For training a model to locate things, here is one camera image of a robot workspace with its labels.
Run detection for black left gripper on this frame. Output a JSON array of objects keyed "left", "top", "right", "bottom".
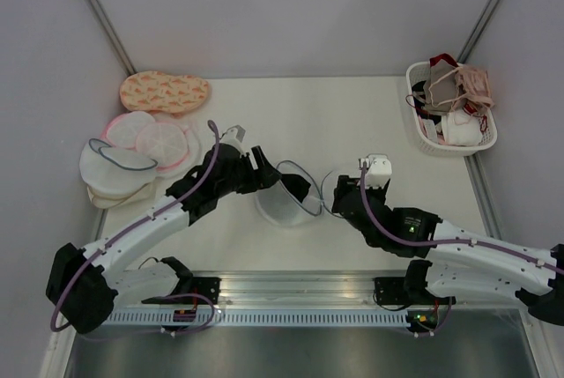
[{"left": 216, "top": 145, "right": 282, "bottom": 197}]

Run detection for black bra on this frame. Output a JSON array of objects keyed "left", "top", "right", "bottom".
[{"left": 281, "top": 174, "right": 311, "bottom": 204}]

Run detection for white mesh blue-trimmed laundry bag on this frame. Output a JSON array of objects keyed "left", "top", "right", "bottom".
[{"left": 255, "top": 159, "right": 326, "bottom": 228}]

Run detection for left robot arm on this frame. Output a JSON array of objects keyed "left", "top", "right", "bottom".
[{"left": 46, "top": 143, "right": 281, "bottom": 335}]

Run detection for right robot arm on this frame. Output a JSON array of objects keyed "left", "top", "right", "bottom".
[{"left": 331, "top": 175, "right": 563, "bottom": 326}]

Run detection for pink-trimmed white mesh laundry bag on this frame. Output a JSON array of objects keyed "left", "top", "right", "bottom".
[{"left": 100, "top": 112, "right": 201, "bottom": 179}]

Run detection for beige cloth bag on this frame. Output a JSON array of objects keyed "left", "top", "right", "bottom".
[{"left": 86, "top": 181, "right": 155, "bottom": 209}]

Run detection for orange carrot print laundry bag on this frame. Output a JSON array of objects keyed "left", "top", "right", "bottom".
[{"left": 119, "top": 70, "right": 212, "bottom": 115}]

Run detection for pile of bras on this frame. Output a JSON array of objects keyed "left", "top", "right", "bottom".
[{"left": 405, "top": 52, "right": 495, "bottom": 146}]

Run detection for white plastic basket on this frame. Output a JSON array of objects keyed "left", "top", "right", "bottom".
[{"left": 404, "top": 60, "right": 499, "bottom": 158}]

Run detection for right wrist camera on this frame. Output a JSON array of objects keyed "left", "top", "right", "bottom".
[{"left": 359, "top": 153, "right": 392, "bottom": 189}]

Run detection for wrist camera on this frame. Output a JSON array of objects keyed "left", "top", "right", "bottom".
[
  {"left": 359, "top": 153, "right": 392, "bottom": 189},
  {"left": 221, "top": 125, "right": 246, "bottom": 144}
]

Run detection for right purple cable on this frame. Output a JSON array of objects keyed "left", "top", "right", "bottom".
[{"left": 359, "top": 159, "right": 564, "bottom": 337}]

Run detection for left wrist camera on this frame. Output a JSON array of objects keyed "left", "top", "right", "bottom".
[{"left": 221, "top": 125, "right": 246, "bottom": 144}]

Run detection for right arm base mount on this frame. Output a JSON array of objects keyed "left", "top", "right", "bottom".
[{"left": 373, "top": 277, "right": 435, "bottom": 310}]

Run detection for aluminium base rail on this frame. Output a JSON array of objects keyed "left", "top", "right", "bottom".
[{"left": 118, "top": 270, "right": 543, "bottom": 308}]

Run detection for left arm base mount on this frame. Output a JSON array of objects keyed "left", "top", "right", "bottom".
[{"left": 141, "top": 277, "right": 221, "bottom": 305}]

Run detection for white slotted cable duct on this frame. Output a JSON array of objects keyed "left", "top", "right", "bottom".
[{"left": 103, "top": 308, "right": 409, "bottom": 328}]

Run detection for right aluminium corner post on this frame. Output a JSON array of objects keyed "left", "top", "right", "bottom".
[{"left": 457, "top": 0, "right": 502, "bottom": 63}]

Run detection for aluminium corner post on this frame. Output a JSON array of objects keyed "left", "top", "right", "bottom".
[
  {"left": 85, "top": 0, "right": 137, "bottom": 75},
  {"left": 457, "top": 0, "right": 502, "bottom": 63}
]

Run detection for left aluminium corner post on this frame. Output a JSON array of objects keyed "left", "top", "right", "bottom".
[{"left": 85, "top": 0, "right": 137, "bottom": 75}]

